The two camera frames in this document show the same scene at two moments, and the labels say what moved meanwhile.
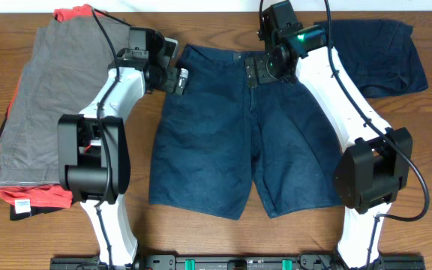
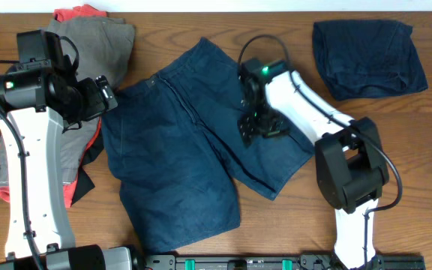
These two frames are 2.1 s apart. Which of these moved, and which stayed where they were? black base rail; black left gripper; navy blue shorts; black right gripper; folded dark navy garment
Moved: black right gripper; black left gripper; navy blue shorts
Stayed: folded dark navy garment; black base rail
